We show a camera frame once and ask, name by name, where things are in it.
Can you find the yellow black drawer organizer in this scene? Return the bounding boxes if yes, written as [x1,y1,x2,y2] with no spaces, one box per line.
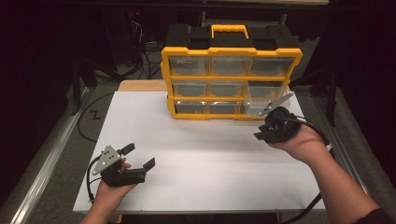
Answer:
[160,23,304,121]

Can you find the thin black floor cable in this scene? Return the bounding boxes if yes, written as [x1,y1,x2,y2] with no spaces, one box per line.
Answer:
[77,91,117,144]

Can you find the person's left hand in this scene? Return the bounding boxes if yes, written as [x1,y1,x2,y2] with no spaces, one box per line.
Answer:
[92,182,138,205]

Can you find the black metal stand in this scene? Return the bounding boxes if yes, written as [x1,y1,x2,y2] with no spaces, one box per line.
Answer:
[290,60,341,128]
[69,57,98,117]

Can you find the bundle of tangled cables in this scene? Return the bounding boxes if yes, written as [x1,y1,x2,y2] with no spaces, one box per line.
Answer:
[124,18,164,80]

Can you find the right hand-held gripper black cable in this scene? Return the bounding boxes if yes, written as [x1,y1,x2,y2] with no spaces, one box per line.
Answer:
[279,114,334,224]

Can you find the light wooden table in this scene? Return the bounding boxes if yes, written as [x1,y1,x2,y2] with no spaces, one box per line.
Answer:
[118,79,170,92]

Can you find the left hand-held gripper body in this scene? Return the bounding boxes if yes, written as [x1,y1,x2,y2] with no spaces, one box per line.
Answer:
[92,145,148,188]

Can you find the hand-held gripper black cable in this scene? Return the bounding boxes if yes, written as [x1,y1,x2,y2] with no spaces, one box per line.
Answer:
[279,114,334,224]
[86,154,105,203]

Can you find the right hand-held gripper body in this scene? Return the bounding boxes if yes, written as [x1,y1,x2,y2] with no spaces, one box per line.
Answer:
[260,92,303,144]

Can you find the clear plastic organizer drawer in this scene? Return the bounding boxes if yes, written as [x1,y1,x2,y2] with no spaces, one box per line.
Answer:
[241,81,295,119]

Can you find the left hand-held gripper black cable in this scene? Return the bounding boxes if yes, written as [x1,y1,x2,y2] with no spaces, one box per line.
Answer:
[86,154,105,203]

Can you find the aluminium floor rail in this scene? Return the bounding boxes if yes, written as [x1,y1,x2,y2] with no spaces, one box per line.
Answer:
[8,87,92,224]
[313,95,385,224]

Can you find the person's right hand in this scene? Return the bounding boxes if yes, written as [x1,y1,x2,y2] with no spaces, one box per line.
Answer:
[269,125,328,164]

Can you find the grid of small clear drawers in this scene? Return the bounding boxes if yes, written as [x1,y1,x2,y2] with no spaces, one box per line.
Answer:
[168,55,295,116]

